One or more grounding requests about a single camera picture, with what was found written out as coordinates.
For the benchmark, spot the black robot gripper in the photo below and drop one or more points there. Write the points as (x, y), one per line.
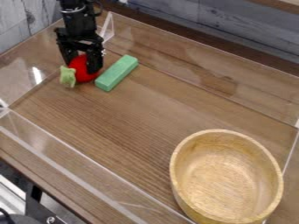
(77, 36)

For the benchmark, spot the red plush strawberry toy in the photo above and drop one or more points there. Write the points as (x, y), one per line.
(74, 73)

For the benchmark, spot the green rectangular block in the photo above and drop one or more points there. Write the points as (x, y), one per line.
(116, 73)

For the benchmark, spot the light wooden bowl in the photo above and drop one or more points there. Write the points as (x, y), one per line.
(225, 178)

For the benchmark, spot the clear acrylic enclosure wall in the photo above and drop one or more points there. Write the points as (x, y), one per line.
(94, 148)

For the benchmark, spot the black metal table mount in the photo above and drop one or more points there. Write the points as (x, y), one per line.
(42, 208)

